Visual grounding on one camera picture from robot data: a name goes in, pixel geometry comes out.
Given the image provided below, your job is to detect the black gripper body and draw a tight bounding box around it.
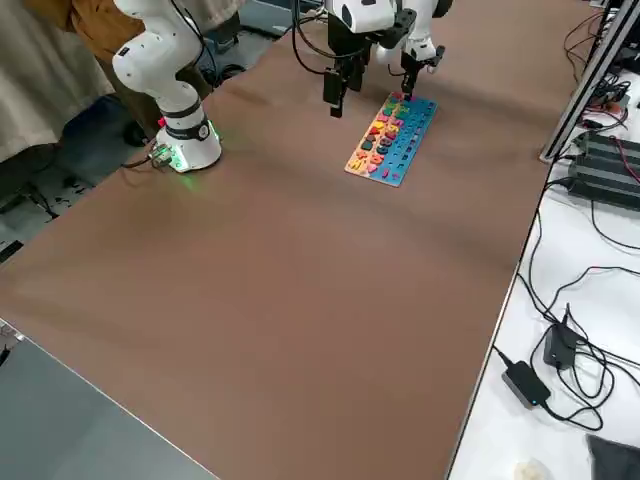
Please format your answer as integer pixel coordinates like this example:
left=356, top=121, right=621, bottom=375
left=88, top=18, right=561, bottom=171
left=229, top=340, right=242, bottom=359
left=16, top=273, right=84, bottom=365
left=399, top=50, right=434, bottom=76
left=327, top=22, right=374, bottom=69

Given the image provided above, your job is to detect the colourful wooden toy board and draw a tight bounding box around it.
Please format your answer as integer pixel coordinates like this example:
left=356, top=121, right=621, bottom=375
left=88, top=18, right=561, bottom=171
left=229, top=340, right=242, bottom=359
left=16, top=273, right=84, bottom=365
left=343, top=90, right=440, bottom=189

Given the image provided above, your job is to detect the black finned power supply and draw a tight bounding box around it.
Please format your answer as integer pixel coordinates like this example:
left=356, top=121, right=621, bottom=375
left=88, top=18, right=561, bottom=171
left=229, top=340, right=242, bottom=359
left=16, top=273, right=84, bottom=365
left=566, top=130, right=640, bottom=211

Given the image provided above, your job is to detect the black adapter with blue light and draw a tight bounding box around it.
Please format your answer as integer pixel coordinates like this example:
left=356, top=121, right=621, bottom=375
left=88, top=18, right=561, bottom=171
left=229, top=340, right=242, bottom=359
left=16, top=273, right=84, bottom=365
left=542, top=319, right=581, bottom=371

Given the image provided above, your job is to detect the black power brick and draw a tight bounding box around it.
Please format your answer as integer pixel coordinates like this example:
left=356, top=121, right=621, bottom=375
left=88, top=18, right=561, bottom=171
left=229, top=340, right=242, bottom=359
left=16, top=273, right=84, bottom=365
left=501, top=359, right=553, bottom=410

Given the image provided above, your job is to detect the cream round object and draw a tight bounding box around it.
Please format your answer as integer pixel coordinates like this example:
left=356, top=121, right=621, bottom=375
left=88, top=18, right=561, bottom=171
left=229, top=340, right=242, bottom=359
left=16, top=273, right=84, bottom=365
left=514, top=457, right=549, bottom=480

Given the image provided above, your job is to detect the grey cloth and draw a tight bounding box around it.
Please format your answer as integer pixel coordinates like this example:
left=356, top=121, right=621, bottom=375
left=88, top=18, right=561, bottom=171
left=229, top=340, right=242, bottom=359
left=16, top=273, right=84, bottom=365
left=584, top=433, right=640, bottom=480

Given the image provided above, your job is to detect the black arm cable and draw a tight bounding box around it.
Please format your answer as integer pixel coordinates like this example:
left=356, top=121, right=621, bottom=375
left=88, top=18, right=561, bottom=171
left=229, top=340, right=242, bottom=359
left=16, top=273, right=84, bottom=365
left=291, top=0, right=374, bottom=76

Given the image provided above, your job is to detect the aluminium frame post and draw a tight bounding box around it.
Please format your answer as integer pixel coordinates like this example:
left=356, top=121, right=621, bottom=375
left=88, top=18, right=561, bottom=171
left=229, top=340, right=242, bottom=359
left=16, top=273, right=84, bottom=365
left=538, top=0, right=640, bottom=162

